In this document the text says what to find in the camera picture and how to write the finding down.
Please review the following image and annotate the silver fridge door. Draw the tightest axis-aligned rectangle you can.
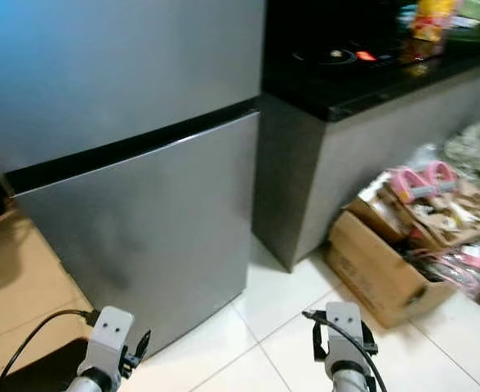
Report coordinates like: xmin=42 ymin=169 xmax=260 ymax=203
xmin=5 ymin=110 xmax=261 ymax=356

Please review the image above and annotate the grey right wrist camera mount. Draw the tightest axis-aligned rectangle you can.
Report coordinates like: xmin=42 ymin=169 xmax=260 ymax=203
xmin=323 ymin=302 xmax=365 ymax=368

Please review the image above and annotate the yellow red snack bag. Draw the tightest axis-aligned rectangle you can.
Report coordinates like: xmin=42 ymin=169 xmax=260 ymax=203
xmin=410 ymin=0 xmax=461 ymax=42

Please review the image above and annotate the large brown cardboard box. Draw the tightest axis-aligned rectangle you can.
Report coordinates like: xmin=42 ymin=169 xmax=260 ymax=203
xmin=323 ymin=211 xmax=457 ymax=329

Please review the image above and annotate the clear bag with pink items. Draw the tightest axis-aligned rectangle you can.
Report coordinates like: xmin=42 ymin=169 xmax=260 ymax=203
xmin=424 ymin=245 xmax=480 ymax=295

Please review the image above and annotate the pink slipper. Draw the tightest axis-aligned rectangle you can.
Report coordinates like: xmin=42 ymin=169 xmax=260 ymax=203
xmin=387 ymin=167 xmax=433 ymax=205
xmin=424 ymin=161 xmax=460 ymax=193

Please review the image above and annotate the black floor mat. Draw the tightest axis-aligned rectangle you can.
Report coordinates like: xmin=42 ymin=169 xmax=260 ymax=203
xmin=0 ymin=339 xmax=94 ymax=392

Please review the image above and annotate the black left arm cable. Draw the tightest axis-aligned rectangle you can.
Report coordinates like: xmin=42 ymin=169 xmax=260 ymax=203
xmin=2 ymin=309 xmax=102 ymax=392

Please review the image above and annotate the grey-green patterned bag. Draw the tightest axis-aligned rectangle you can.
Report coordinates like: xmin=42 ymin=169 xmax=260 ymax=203
xmin=444 ymin=121 xmax=480 ymax=176

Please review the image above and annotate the silver two-door fridge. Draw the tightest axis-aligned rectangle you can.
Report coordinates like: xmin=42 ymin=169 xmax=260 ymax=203
xmin=0 ymin=0 xmax=265 ymax=356

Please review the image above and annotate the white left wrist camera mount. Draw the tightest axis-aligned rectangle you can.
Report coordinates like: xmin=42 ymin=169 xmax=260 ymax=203
xmin=85 ymin=306 xmax=135 ymax=378

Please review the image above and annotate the black-topped grey kitchen counter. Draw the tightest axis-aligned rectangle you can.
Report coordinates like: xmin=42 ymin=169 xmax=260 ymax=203
xmin=252 ymin=0 xmax=480 ymax=272

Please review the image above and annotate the black induction hob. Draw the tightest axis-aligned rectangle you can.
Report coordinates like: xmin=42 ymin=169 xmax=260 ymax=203
xmin=289 ymin=33 xmax=429 ymax=70

